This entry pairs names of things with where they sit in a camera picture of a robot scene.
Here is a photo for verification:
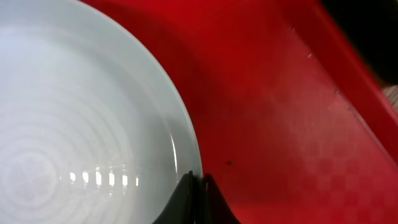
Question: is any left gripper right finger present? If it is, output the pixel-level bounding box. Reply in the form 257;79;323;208
201;174;241;224

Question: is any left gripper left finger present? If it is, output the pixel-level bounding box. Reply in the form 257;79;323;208
153;171;195;224

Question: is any light blue dinner plate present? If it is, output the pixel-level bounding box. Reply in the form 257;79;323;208
1;0;202;223

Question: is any red plastic serving tray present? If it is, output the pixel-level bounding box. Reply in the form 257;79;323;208
90;1;397;223

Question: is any black plastic tray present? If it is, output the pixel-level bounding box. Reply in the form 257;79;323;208
322;0;397;85

